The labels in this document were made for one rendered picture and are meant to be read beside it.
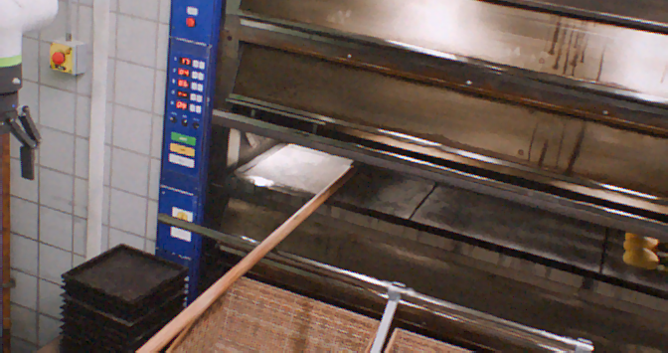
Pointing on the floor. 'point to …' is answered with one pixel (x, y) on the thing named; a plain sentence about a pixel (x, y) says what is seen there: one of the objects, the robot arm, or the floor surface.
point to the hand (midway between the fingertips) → (3, 184)
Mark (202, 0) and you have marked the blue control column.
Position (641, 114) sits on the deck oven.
